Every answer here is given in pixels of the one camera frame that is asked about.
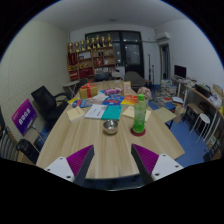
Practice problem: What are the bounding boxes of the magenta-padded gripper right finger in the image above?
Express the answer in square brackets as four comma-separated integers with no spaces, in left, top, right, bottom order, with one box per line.
[130,143,184,186]

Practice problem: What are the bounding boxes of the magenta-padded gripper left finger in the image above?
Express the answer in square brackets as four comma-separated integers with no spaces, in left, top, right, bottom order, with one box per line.
[43,144,95,187]

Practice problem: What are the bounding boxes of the green-capped clear drink bottle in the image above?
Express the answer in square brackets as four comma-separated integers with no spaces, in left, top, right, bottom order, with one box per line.
[132,93,148,135]

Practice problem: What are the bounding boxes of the black bag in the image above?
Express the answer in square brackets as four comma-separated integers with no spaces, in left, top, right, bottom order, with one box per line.
[14,138,40,165]

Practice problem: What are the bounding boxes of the flat round red coaster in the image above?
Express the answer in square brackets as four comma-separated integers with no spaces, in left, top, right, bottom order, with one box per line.
[129,127,147,137]

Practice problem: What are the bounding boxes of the light wooden side table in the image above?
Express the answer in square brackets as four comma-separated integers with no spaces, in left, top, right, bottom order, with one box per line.
[153,106,177,129]

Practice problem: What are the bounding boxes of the pale yellow notepad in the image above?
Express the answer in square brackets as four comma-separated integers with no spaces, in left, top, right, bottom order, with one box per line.
[66,106,86,123]

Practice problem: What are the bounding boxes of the striped chair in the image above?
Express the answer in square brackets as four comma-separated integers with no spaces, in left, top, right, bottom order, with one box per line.
[0,128,18,162]

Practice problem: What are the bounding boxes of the purple sign board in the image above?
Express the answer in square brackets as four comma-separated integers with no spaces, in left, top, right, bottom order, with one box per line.
[10,98,38,137]

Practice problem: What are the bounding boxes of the white round stool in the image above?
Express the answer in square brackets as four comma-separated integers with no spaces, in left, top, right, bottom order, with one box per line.
[189,112,212,144]

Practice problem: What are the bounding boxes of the pale yellow envelope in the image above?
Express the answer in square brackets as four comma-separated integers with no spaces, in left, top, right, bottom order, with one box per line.
[121,105,152,122]

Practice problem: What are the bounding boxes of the small metal cup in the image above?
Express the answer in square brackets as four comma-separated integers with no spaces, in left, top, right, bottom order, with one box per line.
[102,119,119,136]

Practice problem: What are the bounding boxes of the brown wooden stool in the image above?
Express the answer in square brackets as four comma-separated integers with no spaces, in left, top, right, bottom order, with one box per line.
[181,102,201,124]

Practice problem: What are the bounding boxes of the white book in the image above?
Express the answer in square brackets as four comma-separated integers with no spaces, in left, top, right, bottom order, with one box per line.
[84,103,108,120]

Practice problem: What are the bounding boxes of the black office chair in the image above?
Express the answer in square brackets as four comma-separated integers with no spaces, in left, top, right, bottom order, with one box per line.
[30,85,73,129]

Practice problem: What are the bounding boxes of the orange book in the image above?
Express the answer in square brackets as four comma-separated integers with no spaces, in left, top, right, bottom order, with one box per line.
[120,94,139,106]

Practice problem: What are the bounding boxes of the teal book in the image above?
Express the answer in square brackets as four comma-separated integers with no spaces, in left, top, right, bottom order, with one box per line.
[100,104,123,121]

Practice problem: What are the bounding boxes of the pink flowers in white pot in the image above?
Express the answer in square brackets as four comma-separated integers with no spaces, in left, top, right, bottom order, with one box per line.
[136,86,153,101]

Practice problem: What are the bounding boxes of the pile of books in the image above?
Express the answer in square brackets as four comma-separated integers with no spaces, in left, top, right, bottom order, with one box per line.
[160,79,178,98]

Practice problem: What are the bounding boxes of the long white-legged desk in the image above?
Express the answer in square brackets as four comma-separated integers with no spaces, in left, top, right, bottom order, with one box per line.
[171,77,224,134]

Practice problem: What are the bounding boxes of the yellow gift box red ribbon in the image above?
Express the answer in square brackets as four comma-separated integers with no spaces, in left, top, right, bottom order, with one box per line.
[79,82,99,100]

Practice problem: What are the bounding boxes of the blue book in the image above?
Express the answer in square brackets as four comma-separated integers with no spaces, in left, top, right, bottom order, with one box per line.
[101,94,125,106]

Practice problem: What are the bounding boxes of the small round side table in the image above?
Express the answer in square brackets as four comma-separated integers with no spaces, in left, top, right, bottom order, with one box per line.
[62,79,81,98]

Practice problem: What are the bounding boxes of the orange upright card box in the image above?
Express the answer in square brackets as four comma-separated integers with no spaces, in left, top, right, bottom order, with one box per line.
[122,80,133,97]

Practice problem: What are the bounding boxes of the pink flat box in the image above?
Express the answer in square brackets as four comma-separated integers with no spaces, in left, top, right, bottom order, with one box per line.
[104,87,123,96]

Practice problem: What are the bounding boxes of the grey chair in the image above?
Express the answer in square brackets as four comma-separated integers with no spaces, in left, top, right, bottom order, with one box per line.
[124,70,147,90]

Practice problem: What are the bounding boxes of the black computer monitor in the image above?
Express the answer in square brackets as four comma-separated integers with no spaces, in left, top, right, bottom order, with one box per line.
[173,64,188,80]

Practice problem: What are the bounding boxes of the black tripod stand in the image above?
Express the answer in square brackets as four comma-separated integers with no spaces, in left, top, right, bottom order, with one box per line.
[147,53,156,84]

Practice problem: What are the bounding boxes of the wooden shelf unit with trophies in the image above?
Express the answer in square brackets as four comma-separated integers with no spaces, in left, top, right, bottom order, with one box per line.
[67,35,117,82]

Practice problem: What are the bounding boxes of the black framed glass door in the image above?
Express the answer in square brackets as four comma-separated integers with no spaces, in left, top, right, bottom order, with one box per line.
[84,30,145,79]

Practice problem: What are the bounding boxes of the white wall air conditioner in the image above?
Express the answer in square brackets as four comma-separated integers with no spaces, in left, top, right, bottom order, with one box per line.
[155,31,171,44]

